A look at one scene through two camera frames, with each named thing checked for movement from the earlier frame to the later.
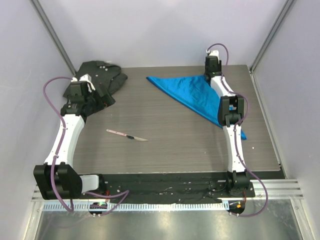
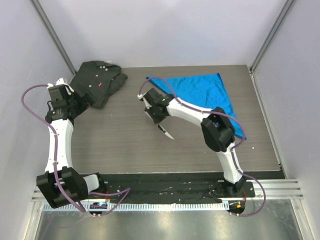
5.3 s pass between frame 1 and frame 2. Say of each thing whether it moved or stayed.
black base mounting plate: stayed
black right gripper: moved
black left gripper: moved
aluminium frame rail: stayed
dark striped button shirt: stayed
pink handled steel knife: moved
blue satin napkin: stayed
